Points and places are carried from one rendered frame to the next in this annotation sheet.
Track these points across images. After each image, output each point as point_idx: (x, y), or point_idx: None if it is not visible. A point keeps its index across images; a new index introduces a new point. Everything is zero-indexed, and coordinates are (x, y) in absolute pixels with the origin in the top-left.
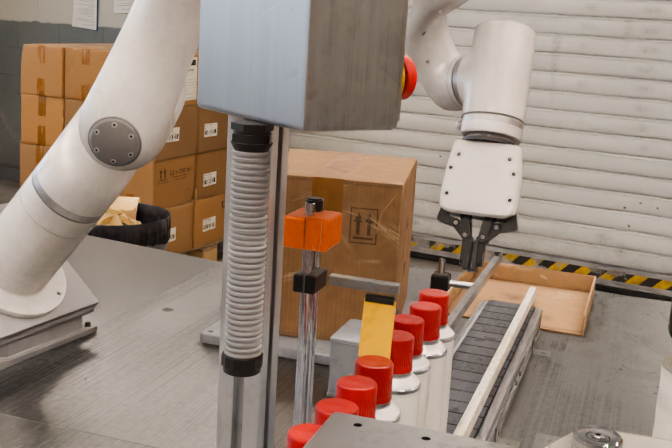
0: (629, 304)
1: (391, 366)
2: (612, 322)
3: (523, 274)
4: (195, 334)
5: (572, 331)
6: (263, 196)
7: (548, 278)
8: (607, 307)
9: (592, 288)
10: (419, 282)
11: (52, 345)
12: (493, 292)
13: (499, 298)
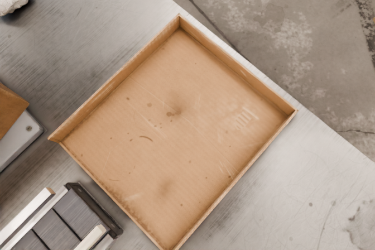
0: (312, 162)
1: None
2: (241, 220)
3: (224, 57)
4: None
5: (162, 243)
6: None
7: (248, 77)
8: (274, 166)
9: (255, 159)
10: (105, 32)
11: None
12: (163, 88)
13: (155, 110)
